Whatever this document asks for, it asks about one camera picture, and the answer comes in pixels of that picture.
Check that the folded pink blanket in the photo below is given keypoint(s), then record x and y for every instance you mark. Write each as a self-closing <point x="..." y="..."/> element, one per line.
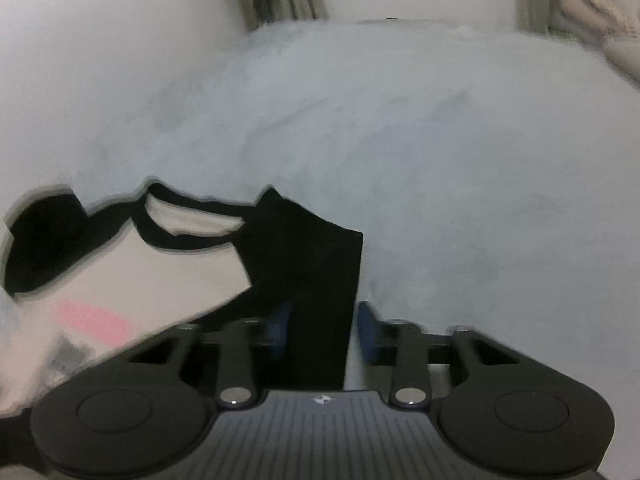
<point x="585" y="10"/>

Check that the beige sweatshirt with black sleeves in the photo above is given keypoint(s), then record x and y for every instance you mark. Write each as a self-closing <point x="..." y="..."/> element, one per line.
<point x="300" y="270"/>

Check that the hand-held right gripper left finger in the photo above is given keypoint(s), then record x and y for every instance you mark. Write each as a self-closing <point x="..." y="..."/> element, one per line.
<point x="280" y="330"/>

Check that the grey hanging item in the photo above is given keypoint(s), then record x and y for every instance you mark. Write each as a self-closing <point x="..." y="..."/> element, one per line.
<point x="262" y="7"/>

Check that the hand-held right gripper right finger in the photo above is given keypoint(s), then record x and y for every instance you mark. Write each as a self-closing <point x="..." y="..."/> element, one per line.
<point x="367" y="332"/>

